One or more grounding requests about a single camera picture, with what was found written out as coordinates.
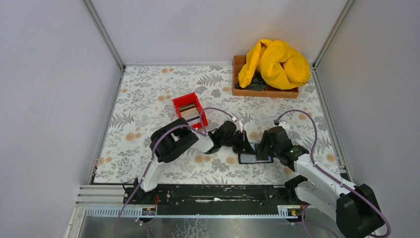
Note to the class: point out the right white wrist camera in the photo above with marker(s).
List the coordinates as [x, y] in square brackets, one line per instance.
[285, 125]

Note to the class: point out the dark green object in tray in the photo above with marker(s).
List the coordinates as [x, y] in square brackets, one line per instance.
[257, 84]

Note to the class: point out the yellow cloth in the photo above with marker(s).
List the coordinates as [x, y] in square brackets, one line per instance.
[279, 65]

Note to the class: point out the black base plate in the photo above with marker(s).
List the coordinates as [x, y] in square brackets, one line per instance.
[219, 200]

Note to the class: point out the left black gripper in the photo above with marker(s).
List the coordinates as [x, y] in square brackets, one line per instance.
[238, 141]

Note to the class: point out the black card holder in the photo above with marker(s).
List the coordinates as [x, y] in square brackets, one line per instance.
[254, 158]

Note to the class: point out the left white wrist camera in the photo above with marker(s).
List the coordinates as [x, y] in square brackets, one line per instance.
[240, 124]

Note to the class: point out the floral table mat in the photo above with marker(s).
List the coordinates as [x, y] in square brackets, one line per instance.
[144, 104]

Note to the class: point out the wooden tray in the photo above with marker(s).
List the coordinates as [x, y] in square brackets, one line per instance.
[238, 63]

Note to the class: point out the red plastic bin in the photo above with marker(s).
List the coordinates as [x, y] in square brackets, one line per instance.
[190, 99]

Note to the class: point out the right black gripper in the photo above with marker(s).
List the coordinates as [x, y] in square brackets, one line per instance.
[268, 144]

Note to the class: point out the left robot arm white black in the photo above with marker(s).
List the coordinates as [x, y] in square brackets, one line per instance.
[174, 139]

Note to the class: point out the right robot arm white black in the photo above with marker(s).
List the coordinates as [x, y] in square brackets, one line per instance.
[354, 208]

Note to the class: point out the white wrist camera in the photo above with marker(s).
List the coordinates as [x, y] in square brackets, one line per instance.
[240, 124]
[285, 125]

